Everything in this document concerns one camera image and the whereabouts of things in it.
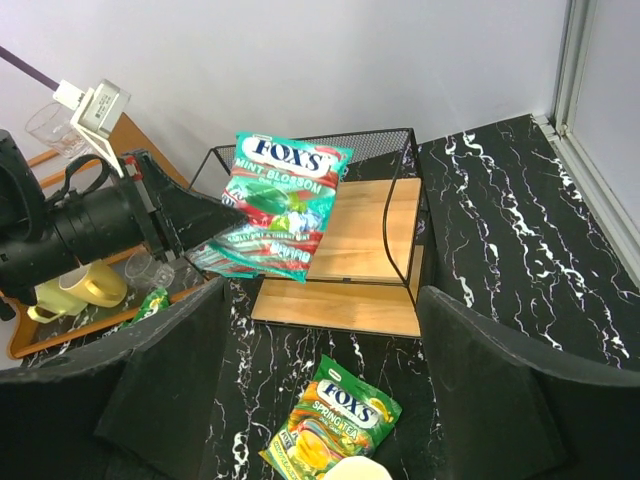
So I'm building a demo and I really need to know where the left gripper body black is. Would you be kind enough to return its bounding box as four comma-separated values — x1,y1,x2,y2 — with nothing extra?
47,152,169,265

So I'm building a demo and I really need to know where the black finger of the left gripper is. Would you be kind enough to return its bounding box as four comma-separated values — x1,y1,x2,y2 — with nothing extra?
134,152,248,260

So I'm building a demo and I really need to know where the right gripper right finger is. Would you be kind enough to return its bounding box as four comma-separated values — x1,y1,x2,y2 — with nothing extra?
417,286,639,479

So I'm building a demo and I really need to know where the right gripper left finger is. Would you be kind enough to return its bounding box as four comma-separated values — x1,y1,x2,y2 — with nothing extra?
1,279,231,479

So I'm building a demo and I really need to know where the green spring tea candy bag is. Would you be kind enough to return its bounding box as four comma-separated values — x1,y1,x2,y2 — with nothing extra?
120,287,170,329

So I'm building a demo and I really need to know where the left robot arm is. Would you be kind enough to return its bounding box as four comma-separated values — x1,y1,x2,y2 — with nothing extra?
1,131,248,306

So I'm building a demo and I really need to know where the clear glass bottom shelf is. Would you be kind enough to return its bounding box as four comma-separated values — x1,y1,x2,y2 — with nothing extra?
124,251,175,289

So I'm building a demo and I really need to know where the yellow mug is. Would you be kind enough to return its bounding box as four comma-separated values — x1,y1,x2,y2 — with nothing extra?
58,260,128,308

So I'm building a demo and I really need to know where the wooden cup rack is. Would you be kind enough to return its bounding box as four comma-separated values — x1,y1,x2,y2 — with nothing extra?
1,131,239,359

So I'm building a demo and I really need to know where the pale green mug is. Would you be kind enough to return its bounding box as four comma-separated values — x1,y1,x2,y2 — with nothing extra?
27,279,88,324

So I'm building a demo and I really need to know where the clear glass top right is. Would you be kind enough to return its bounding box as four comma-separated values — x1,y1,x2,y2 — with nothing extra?
25,102,95,160

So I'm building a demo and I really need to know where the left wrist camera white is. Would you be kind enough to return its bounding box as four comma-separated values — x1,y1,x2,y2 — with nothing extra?
53,79,131,178

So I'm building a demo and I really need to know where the black wire wooden shelf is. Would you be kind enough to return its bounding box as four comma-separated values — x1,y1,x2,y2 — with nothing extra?
215,128,426,337

